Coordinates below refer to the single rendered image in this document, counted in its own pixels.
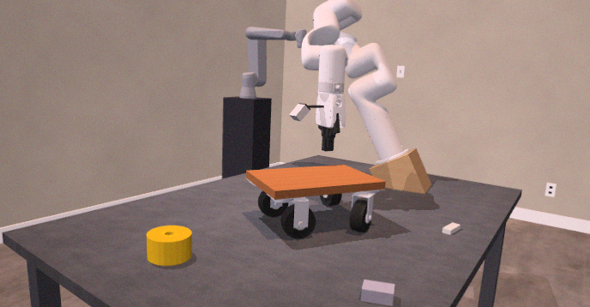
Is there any orange wooden dolly on casters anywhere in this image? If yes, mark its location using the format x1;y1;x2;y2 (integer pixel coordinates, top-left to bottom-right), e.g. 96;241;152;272
246;165;386;239

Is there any yellow short cylinder with center hole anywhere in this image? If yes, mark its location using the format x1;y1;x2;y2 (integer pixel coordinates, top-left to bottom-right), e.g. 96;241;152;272
147;226;192;266

